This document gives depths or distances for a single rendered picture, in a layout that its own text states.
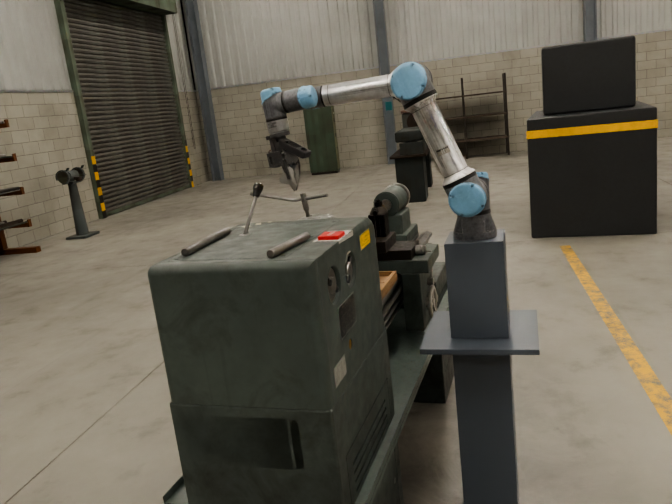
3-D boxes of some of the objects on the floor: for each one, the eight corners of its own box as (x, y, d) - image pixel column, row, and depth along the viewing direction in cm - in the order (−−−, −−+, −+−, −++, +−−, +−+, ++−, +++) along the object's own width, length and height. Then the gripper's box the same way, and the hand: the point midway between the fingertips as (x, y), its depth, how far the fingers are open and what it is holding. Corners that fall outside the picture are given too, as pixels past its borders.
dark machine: (658, 234, 624) (659, 29, 580) (530, 238, 667) (522, 48, 623) (640, 201, 788) (640, 40, 744) (539, 206, 831) (532, 54, 787)
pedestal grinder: (85, 238, 1002) (70, 167, 976) (64, 240, 1010) (49, 169, 984) (101, 232, 1046) (87, 164, 1020) (81, 234, 1054) (67, 166, 1028)
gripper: (275, 133, 228) (288, 190, 232) (260, 136, 220) (274, 195, 225) (294, 129, 223) (307, 187, 227) (279, 132, 216) (293, 192, 220)
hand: (296, 187), depth 224 cm, fingers closed
